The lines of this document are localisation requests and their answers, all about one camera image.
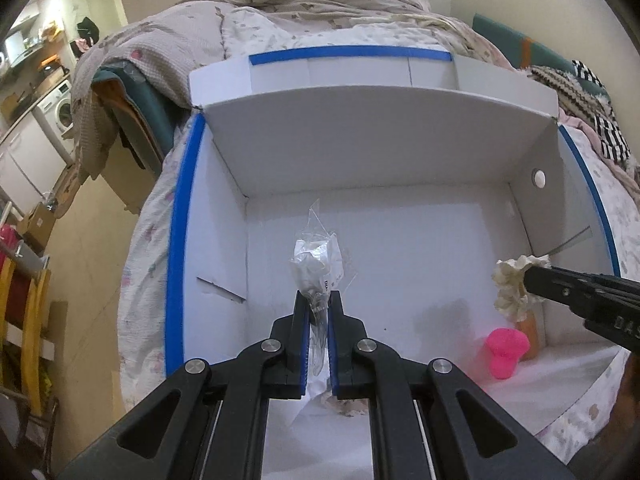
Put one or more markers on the bed with printed sheet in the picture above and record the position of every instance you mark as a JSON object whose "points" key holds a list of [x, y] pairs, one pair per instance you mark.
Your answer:
{"points": [[145, 285]]}

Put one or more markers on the brown floor mat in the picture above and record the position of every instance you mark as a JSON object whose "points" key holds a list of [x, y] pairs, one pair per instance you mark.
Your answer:
{"points": [[67, 190]]}

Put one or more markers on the orange tube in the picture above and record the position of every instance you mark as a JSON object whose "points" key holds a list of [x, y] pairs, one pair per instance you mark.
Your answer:
{"points": [[531, 331]]}

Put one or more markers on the beige printed quilt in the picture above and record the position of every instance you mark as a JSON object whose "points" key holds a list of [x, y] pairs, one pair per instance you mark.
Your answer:
{"points": [[165, 35]]}

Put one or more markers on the cream scrunchie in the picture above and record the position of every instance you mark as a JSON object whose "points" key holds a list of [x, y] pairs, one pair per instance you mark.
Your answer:
{"points": [[507, 285]]}

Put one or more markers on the white cardboard box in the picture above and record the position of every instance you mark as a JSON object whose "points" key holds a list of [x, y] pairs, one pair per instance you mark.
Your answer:
{"points": [[400, 270]]}

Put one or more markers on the pink mushroom toy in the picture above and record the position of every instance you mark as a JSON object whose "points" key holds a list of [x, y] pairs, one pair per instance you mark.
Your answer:
{"points": [[505, 347]]}

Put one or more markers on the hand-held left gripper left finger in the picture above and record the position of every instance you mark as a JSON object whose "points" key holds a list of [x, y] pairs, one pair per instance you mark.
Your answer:
{"points": [[301, 350]]}

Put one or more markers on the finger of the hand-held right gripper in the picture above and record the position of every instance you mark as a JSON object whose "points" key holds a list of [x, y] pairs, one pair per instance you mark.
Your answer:
{"points": [[575, 276], [565, 296]]}

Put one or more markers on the yellow wooden chair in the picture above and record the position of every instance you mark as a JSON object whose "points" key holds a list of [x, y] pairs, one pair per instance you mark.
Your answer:
{"points": [[32, 320]]}

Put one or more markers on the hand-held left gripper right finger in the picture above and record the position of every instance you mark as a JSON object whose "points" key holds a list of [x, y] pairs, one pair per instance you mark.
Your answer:
{"points": [[336, 350]]}

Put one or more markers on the orange kitchen item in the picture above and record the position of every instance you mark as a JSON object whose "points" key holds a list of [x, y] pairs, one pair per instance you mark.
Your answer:
{"points": [[50, 66]]}

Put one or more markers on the wooden frame with teal padding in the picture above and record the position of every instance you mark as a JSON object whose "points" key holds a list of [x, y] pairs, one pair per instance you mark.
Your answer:
{"points": [[145, 110]]}

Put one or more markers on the black hanging garment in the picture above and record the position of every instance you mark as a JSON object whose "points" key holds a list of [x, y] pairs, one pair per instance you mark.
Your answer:
{"points": [[88, 28]]}

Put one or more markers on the clear plastic packet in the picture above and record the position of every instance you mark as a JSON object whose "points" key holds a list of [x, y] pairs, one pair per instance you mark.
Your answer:
{"points": [[312, 260]]}

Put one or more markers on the knitted patterned cloth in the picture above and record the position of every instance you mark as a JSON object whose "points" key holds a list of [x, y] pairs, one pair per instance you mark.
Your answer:
{"points": [[565, 91]]}

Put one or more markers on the white washing machine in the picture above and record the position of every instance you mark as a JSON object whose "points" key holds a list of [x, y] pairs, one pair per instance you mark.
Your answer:
{"points": [[60, 110]]}

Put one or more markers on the black white striped cloth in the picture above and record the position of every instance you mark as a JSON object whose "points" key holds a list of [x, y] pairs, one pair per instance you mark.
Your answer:
{"points": [[611, 136]]}

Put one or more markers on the pink blanket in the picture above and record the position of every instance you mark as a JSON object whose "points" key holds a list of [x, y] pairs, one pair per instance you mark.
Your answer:
{"points": [[585, 132]]}

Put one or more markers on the white kitchen base cabinet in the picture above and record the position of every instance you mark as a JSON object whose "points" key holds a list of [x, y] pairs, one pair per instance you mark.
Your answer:
{"points": [[25, 160]]}

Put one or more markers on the teal padded panel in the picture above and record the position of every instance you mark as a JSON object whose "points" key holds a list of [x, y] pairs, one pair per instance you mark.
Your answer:
{"points": [[500, 35]]}

